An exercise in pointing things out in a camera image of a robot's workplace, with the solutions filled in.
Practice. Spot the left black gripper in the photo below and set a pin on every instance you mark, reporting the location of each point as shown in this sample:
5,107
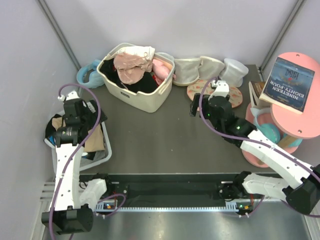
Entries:
94,115

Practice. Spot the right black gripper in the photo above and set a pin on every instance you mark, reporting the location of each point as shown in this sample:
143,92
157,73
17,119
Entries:
194,106

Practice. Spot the floral mesh laundry bag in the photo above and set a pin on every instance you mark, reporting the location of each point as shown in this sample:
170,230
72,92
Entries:
236,97

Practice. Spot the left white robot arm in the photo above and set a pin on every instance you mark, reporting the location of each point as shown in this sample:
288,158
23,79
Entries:
72,211

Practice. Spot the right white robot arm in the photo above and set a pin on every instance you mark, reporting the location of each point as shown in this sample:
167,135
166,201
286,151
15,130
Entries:
298,184

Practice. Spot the beige mesh wash bag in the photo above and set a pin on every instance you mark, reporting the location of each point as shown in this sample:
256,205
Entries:
186,71

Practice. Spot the beige laundry basket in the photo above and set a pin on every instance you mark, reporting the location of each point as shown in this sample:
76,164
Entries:
148,102

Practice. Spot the cream mesh wash bag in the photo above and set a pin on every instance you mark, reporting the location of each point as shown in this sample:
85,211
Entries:
210,68

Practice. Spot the tan folded garment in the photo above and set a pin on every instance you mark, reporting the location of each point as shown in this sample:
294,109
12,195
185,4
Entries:
94,143

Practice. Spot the black garment in white basket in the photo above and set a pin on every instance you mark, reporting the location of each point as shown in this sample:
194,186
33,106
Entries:
50,127

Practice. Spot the light blue headphones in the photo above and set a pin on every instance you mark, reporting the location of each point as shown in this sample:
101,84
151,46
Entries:
89,77

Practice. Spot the white perforated plastic basket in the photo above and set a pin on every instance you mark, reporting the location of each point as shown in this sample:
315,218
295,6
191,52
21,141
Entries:
89,159

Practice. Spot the pink garment in basket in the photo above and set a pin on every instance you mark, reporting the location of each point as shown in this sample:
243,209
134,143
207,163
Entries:
160,71

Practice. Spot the black clothes in basket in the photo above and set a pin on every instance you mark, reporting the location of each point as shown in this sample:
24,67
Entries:
146,85

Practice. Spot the brown book under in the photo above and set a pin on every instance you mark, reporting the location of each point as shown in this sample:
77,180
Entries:
255,90

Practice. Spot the white garment on basket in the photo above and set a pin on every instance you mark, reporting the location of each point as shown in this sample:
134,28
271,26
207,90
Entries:
146,52

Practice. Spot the teal cat-ear headphones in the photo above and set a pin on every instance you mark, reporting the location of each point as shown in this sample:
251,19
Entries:
269,130

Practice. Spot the Nineteen Eighty-Four book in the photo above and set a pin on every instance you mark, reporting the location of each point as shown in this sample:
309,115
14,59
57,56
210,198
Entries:
288,86

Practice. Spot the pink tiered side table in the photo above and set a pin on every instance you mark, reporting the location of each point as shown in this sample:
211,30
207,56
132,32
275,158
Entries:
297,126

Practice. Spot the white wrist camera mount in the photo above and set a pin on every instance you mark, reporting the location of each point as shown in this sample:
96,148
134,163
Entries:
220,89

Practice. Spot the right corner aluminium post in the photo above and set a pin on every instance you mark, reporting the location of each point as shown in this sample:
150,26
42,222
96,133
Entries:
298,5

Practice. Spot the corner aluminium post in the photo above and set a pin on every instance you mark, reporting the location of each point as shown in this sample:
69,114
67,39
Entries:
59,33
298,5

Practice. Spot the white slotted cable duct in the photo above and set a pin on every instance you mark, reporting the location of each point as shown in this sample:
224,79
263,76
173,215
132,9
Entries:
233,207

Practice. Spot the left corner aluminium post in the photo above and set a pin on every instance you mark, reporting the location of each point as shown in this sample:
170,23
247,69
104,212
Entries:
59,33

